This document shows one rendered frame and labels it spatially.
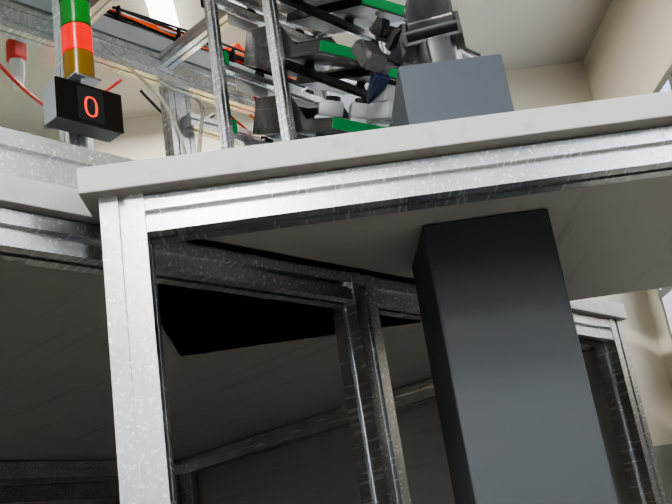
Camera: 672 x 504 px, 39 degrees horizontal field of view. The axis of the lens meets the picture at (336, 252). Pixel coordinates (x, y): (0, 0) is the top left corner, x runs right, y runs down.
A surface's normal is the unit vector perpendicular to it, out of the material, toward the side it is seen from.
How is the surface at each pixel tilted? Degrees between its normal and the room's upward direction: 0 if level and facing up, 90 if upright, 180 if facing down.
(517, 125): 90
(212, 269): 90
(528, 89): 90
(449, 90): 90
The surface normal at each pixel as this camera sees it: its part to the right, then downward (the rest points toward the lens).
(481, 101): 0.00, -0.33
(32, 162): 0.70, -0.33
